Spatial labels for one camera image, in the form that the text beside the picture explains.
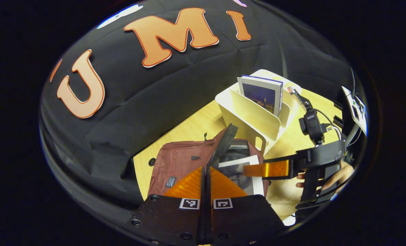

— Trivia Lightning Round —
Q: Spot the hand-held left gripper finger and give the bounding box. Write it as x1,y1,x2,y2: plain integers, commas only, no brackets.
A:
129,166,207,246
206,166,286,246

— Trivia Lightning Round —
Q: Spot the grey book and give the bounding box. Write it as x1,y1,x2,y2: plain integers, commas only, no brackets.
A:
218,143,265,197

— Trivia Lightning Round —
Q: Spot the white bookshelf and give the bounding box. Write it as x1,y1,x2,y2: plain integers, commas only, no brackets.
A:
215,69,302,156

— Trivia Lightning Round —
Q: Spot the maroon schoolbag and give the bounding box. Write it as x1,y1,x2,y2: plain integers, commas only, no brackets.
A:
147,124,270,200

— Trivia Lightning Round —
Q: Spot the blue book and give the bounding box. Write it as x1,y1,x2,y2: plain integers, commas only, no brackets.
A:
237,74,284,117

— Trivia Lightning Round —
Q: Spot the white device panel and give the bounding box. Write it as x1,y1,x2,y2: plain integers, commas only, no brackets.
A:
341,86,368,135

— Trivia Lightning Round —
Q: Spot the black backdrop cloth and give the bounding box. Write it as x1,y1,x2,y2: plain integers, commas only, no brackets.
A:
39,0,357,219

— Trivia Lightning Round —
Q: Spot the grey camera cable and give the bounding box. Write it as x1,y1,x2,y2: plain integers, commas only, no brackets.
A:
315,109,343,141

